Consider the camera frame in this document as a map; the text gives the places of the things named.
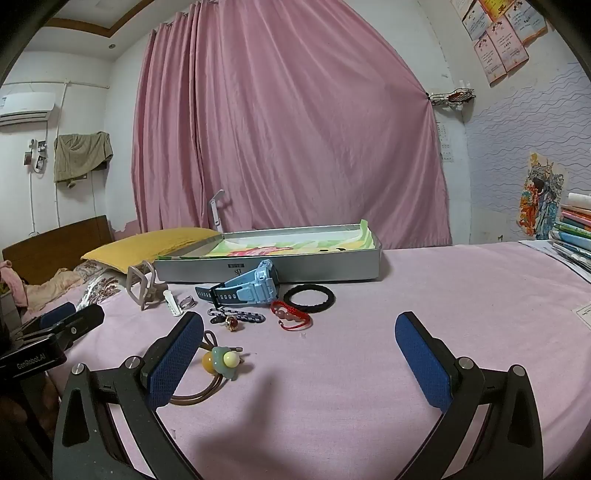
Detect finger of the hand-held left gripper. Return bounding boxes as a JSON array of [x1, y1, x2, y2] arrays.
[[40, 302, 77, 330], [54, 303, 106, 352]]

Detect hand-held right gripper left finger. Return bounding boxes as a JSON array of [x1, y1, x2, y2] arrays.
[[53, 311, 206, 480]]

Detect wall socket device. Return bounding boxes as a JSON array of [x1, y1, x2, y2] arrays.
[[23, 138, 49, 174]]

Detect pink curtain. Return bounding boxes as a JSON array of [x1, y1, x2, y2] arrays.
[[131, 0, 453, 250]]

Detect floral patterned pillow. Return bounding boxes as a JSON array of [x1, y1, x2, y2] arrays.
[[74, 261, 130, 310]]

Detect wire wall shelf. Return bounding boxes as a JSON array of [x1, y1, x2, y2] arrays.
[[427, 87, 476, 109]]

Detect grey plastic cage toy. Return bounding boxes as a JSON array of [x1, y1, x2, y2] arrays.
[[126, 260, 169, 311]]

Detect black and white braided bracelet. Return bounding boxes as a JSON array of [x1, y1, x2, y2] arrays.
[[207, 307, 267, 325]]

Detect brown hair tie with beads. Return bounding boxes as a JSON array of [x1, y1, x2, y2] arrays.
[[168, 330, 252, 407]]

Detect cluster of wall certificates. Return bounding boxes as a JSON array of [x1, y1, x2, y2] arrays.
[[450, 0, 548, 86]]

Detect black round bracelet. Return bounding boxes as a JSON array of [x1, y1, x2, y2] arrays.
[[283, 285, 334, 315]]

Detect white folding lamp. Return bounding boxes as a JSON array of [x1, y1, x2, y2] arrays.
[[208, 189, 227, 234]]

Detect stack of books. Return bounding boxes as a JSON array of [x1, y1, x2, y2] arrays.
[[549, 191, 591, 282]]

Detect small wall calendar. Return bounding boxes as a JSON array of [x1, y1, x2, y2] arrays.
[[436, 122, 458, 162]]

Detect pink tablecloth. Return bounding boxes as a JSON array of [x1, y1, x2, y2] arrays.
[[46, 240, 591, 480]]

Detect light blue watch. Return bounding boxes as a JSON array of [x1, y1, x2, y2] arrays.
[[195, 259, 280, 308]]

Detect yellow pillow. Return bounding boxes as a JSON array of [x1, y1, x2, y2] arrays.
[[81, 226, 222, 268]]

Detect white loose papers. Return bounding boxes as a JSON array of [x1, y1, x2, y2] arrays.
[[517, 237, 591, 278]]

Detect white air conditioner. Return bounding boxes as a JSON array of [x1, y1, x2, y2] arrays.
[[0, 92, 56, 127]]

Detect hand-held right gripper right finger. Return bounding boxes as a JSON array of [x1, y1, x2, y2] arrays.
[[394, 311, 544, 480]]

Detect pink crumpled clothing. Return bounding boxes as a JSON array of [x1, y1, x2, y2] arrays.
[[0, 259, 28, 308]]

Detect small white hair clip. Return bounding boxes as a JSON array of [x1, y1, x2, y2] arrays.
[[163, 290, 185, 317]]

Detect colourful printed cloth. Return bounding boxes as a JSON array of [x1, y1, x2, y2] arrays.
[[159, 219, 375, 258]]

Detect red bead string bracelet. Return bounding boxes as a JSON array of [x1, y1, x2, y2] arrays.
[[270, 300, 312, 330]]

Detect wooden headboard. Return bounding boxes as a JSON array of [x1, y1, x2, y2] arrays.
[[2, 215, 114, 287]]

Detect colourful figure wall sticker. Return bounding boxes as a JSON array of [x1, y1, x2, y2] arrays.
[[517, 152, 565, 241]]

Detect peach crumpled blanket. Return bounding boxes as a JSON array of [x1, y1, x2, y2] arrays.
[[23, 268, 98, 312]]

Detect green hanging cloth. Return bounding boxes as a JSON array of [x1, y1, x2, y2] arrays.
[[54, 131, 114, 185]]

